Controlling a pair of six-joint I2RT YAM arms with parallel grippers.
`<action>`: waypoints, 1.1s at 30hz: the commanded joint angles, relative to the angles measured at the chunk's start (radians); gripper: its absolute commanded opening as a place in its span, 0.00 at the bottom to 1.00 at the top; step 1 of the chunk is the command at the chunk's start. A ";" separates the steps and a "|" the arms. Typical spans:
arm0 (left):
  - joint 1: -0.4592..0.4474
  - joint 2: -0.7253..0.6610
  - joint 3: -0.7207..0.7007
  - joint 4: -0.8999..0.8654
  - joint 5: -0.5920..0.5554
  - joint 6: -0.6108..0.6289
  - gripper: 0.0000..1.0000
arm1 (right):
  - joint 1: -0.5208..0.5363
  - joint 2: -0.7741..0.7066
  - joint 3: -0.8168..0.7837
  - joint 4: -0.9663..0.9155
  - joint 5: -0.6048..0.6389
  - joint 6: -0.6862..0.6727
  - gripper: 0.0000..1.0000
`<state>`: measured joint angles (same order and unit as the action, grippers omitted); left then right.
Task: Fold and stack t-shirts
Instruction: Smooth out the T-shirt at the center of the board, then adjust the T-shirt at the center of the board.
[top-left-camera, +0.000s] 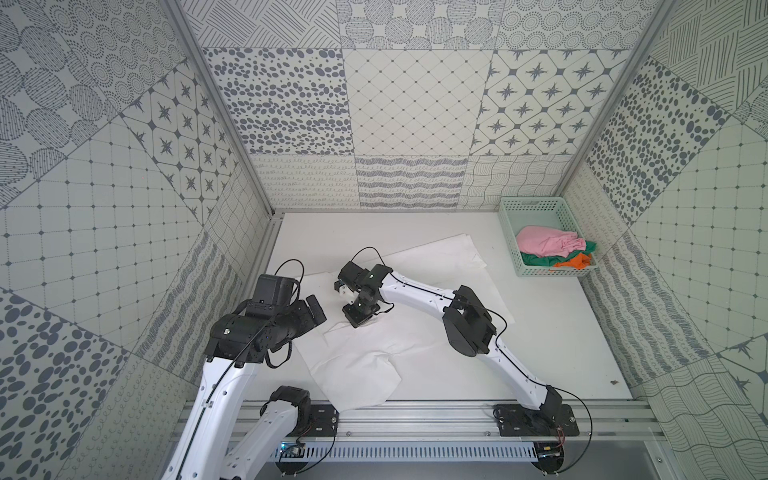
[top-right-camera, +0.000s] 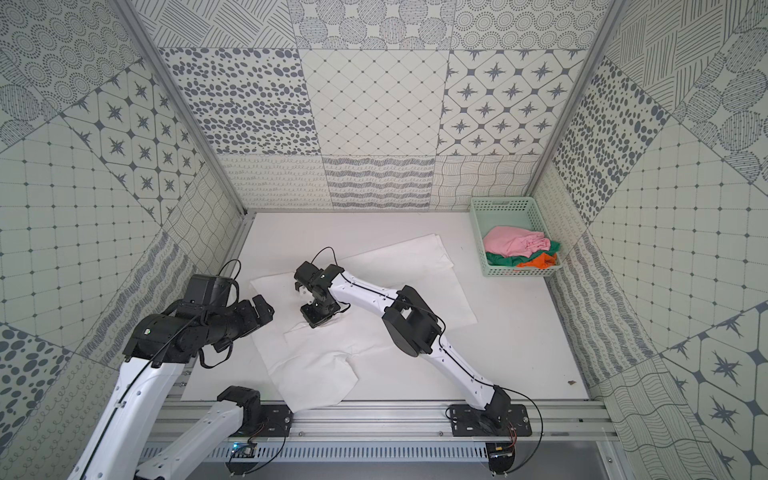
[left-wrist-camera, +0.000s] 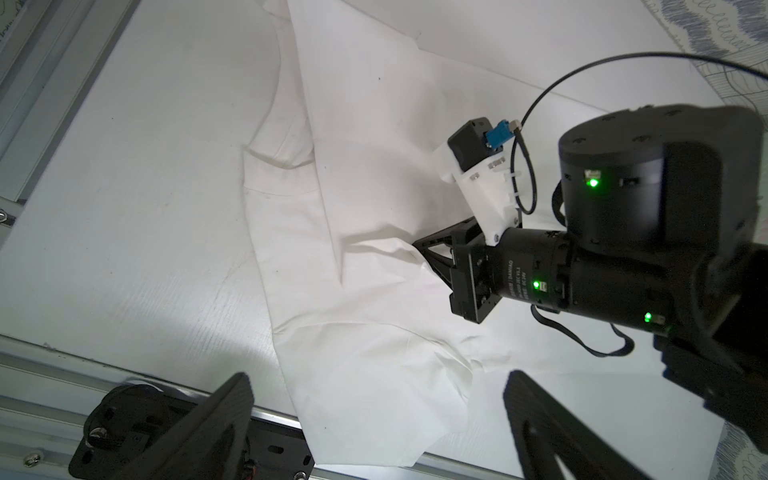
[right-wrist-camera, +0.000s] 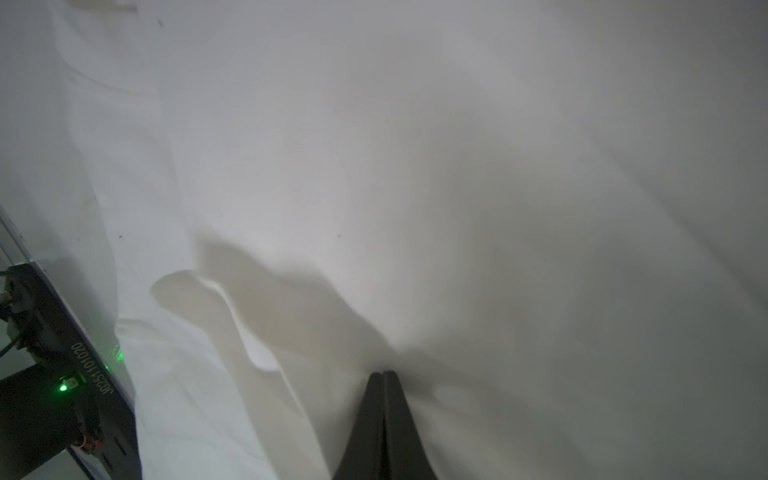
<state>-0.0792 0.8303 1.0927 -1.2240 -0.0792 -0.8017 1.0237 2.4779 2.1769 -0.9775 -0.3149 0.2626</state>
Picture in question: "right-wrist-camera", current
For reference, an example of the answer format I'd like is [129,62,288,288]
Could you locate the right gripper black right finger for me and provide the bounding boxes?
[382,371,437,480]

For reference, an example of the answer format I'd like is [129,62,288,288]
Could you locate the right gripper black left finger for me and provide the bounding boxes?
[333,373,384,480]

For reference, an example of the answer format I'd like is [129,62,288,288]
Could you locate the white t-shirt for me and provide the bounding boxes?
[50,1,767,479]

